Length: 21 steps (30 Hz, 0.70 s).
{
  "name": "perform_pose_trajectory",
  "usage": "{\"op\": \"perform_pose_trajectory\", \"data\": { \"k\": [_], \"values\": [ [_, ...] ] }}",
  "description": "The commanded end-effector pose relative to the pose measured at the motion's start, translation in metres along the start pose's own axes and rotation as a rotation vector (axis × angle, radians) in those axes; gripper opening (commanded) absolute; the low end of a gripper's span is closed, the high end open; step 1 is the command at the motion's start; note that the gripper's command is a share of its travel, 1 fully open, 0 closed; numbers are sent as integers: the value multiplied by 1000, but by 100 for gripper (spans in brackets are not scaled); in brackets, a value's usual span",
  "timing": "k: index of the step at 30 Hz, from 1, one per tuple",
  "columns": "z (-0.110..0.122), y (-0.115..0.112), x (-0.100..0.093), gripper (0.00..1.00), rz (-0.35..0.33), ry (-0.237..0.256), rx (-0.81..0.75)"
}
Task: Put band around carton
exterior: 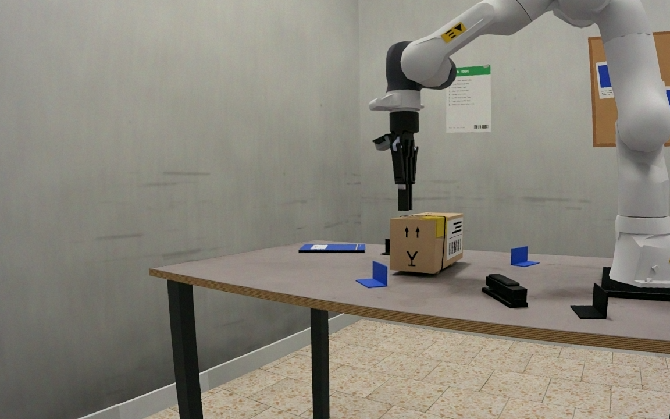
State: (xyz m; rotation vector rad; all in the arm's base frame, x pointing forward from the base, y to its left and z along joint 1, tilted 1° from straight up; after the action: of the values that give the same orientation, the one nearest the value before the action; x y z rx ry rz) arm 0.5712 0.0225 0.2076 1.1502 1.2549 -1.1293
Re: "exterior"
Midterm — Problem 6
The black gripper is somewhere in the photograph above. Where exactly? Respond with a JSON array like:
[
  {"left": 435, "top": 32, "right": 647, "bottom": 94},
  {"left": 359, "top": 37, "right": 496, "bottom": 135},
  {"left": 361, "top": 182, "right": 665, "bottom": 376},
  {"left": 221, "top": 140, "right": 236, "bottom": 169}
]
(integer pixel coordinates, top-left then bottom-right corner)
[{"left": 390, "top": 111, "right": 419, "bottom": 211}]

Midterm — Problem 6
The blue notebook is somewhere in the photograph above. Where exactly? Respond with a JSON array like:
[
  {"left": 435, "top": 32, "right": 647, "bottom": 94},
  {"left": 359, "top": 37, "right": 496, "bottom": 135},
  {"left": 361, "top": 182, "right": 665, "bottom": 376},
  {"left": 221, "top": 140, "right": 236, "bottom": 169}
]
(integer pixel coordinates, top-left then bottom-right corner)
[{"left": 298, "top": 244, "right": 365, "bottom": 253}]

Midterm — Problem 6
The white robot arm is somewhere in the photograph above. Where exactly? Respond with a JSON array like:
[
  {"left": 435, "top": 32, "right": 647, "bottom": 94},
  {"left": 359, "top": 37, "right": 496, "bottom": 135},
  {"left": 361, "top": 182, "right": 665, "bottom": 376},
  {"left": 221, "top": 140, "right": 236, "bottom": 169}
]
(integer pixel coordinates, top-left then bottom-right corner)
[{"left": 369, "top": 0, "right": 670, "bottom": 288}]

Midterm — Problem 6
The yellow flat panel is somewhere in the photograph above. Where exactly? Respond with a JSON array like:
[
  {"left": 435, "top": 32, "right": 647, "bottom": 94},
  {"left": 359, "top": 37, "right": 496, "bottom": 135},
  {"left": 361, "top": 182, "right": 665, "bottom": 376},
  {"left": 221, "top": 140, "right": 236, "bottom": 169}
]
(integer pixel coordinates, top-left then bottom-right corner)
[{"left": 419, "top": 216, "right": 447, "bottom": 238}]

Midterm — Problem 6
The blue l-shaped angle piece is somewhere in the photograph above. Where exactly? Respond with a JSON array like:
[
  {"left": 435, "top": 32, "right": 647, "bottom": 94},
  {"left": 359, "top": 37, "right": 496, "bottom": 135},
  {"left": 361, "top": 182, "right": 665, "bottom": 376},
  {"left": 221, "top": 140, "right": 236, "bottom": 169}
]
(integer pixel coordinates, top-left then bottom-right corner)
[{"left": 355, "top": 261, "right": 387, "bottom": 288}]

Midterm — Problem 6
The blue l-shaped bracket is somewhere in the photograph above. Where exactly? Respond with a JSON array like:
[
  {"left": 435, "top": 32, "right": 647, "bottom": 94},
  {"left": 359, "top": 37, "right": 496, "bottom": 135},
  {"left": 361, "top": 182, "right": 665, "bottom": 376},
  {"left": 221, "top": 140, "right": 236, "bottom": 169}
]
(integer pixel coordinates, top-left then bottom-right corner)
[{"left": 511, "top": 246, "right": 539, "bottom": 267}]

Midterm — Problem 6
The brown cardboard box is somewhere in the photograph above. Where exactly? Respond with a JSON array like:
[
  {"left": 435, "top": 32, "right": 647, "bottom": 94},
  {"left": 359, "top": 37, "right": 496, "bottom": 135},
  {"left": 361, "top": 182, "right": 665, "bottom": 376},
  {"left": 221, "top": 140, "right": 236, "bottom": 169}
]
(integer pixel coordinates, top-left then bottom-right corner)
[{"left": 390, "top": 212, "right": 464, "bottom": 274}]

